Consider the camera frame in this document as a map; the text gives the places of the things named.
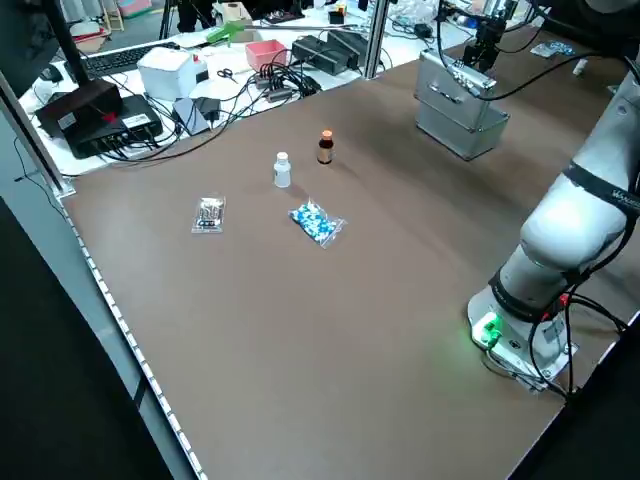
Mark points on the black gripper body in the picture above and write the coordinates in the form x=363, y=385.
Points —
x=489, y=36

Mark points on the silver aluminium medical case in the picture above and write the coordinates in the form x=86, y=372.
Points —
x=460, y=130

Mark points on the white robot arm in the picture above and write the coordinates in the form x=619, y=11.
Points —
x=570, y=225

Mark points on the black tray box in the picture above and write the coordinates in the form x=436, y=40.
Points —
x=320, y=52
x=352, y=45

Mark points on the white box device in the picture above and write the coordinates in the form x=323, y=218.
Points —
x=167, y=72

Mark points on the white blue soft packet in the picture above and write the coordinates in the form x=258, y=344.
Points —
x=541, y=50

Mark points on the blue white capsule bag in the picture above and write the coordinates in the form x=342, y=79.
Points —
x=317, y=226
x=564, y=47

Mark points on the small white pill bottle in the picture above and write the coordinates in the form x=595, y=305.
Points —
x=579, y=68

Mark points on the brown bottle orange cap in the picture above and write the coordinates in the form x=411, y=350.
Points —
x=325, y=148

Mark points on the black usb hub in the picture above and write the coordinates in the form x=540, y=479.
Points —
x=272, y=82

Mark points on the pink plastic bin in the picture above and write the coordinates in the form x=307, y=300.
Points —
x=265, y=55

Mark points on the clear bottle white cap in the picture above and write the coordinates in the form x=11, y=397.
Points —
x=282, y=171

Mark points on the green plastic tool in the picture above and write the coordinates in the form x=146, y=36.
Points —
x=225, y=32

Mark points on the black plug adapter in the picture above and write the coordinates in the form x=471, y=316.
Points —
x=207, y=107

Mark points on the grey flat pouch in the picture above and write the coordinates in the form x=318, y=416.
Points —
x=187, y=115

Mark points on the clear packet of brown vials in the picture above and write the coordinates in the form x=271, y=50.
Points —
x=209, y=215

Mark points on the black flat network device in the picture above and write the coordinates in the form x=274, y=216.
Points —
x=125, y=122

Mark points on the black keyboard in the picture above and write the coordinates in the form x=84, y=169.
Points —
x=117, y=60

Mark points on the wooden stool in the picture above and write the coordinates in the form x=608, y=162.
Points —
x=114, y=15

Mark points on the black monitor stand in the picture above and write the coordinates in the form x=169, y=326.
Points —
x=82, y=102

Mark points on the black monitor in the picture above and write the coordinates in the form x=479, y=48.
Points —
x=22, y=40

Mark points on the aluminium frame post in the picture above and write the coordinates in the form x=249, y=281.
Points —
x=375, y=37

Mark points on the aluminium corner post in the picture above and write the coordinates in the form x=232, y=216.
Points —
x=30, y=130

